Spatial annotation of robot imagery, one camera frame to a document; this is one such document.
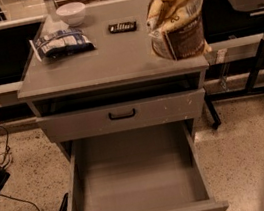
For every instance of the open grey middle drawer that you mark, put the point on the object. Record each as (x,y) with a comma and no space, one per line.
(148,169)

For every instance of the grey drawer cabinet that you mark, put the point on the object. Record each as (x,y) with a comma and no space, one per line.
(120,69)

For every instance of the white ceramic bowl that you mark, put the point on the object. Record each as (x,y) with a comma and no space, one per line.
(72,13)

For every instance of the closed grey top drawer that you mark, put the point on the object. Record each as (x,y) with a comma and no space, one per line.
(130,115)

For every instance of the black side table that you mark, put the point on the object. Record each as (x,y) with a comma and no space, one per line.
(235,31)

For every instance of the dark candy bar pack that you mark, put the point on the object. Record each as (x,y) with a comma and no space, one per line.
(123,27)

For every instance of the blue white chip bag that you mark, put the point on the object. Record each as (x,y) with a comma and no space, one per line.
(60,43)

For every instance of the brown sea salt chip bag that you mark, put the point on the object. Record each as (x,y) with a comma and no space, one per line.
(176,29)

